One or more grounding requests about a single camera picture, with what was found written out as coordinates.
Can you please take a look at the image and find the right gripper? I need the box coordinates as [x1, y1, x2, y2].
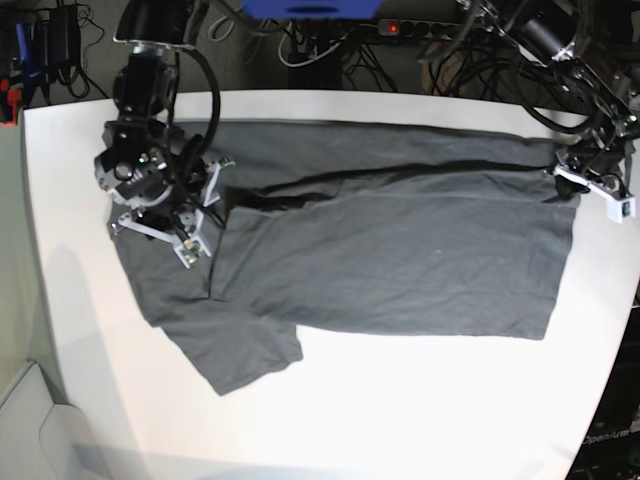
[134, 200, 190, 233]

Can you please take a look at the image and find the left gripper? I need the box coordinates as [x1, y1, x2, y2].
[577, 145, 624, 179]

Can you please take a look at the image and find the dark grey t-shirt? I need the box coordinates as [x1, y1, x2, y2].
[112, 122, 579, 395]

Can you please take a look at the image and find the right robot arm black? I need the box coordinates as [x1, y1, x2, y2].
[95, 1, 224, 243]

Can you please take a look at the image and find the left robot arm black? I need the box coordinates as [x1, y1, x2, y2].
[459, 1, 639, 177]

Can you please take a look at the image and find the red clamp at left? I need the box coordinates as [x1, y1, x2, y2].
[1, 77, 22, 127]

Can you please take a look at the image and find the blue box overhead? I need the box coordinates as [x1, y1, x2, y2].
[241, 0, 382, 19]

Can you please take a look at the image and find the grey bin at left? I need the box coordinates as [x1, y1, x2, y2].
[1, 362, 112, 479]

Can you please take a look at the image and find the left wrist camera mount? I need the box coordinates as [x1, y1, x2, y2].
[547, 149, 637, 224]

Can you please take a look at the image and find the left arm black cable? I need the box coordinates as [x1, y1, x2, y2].
[517, 59, 591, 136]

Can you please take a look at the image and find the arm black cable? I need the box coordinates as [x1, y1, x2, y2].
[517, 59, 591, 136]
[179, 49, 224, 166]

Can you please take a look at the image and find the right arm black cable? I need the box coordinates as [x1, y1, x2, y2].
[179, 49, 224, 166]

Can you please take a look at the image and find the white cable loop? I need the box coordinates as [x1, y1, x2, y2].
[277, 29, 346, 68]

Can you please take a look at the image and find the black power strip red switch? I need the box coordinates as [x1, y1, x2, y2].
[377, 19, 459, 40]

